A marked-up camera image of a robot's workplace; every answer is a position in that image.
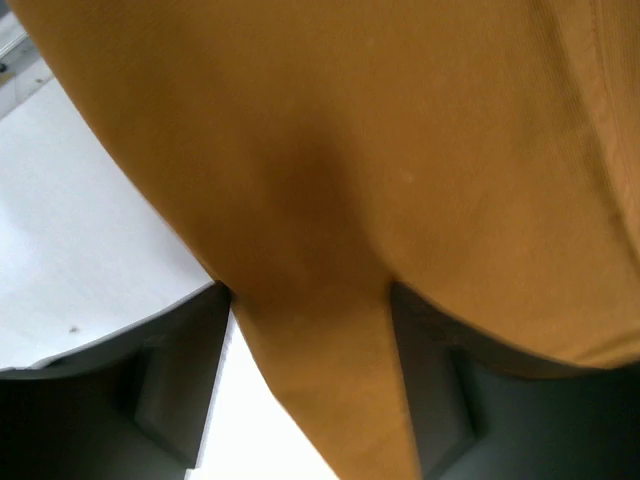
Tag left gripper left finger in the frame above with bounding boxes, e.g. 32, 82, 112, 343
1, 283, 231, 479

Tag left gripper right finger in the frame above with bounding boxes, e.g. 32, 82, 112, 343
390, 283, 639, 479

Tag brown trousers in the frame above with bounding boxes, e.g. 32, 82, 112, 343
11, 1, 639, 479

